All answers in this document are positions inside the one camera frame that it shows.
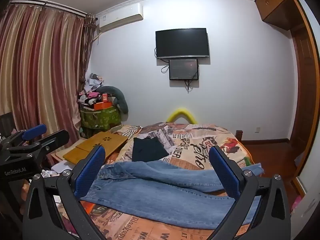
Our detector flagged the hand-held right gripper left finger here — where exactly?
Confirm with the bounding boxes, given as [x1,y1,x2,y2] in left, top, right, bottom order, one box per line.
[22,145,107,240]

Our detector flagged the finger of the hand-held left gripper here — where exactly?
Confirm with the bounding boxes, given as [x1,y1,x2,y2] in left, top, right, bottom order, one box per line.
[41,129,70,152]
[21,124,47,141]

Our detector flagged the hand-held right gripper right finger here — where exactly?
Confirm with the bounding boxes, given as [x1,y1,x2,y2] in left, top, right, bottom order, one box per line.
[209,145,292,240]

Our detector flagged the blue denim jeans pants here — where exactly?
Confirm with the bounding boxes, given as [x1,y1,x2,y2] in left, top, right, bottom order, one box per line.
[80,160,264,224]

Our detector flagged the folded dark pants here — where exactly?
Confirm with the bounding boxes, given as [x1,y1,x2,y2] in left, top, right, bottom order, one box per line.
[132,137,169,162]

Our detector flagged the wooden lap desk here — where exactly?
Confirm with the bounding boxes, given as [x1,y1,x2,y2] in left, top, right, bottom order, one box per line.
[62,131,129,165]

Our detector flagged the crumpled white paper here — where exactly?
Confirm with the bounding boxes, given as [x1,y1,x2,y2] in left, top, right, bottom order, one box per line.
[41,161,73,178]

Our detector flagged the dark chair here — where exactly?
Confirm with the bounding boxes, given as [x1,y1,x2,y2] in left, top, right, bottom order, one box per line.
[0,112,13,137]

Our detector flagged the printed newspaper-pattern blanket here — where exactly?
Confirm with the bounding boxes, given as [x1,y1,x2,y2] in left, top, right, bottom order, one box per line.
[82,122,263,240]

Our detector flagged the green patterned storage box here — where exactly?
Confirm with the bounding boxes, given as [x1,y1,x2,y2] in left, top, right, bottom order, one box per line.
[80,106,122,139]

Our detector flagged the striped pink beige curtain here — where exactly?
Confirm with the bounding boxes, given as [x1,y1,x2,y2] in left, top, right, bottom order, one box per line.
[0,4,97,140]

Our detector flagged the orange flat box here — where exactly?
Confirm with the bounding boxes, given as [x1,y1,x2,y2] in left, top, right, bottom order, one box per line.
[94,101,113,111]

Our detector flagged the pile of mixed clothes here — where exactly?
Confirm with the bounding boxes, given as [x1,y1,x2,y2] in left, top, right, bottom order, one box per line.
[78,73,104,107]

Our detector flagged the grey long pillow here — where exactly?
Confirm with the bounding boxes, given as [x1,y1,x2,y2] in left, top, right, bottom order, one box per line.
[96,86,129,113]

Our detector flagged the yellow foam tube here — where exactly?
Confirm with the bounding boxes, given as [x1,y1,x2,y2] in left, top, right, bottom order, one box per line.
[166,106,198,125]

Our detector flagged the wooden overhead cabinet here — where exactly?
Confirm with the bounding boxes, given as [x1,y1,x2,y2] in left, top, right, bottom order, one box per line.
[255,0,300,30]

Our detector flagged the small black wall monitor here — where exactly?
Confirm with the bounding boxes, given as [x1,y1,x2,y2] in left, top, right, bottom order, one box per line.
[169,58,199,81]

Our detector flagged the wooden door frame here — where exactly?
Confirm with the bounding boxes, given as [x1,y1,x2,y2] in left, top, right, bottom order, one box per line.
[290,0,320,198]

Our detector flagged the curtain rail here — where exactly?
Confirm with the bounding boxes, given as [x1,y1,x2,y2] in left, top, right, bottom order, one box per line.
[9,0,97,21]

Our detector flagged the black wall television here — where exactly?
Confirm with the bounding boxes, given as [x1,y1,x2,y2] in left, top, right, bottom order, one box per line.
[155,28,210,59]

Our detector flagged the white wall air conditioner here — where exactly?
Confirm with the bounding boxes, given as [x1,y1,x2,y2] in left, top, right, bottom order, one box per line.
[96,3,144,32]

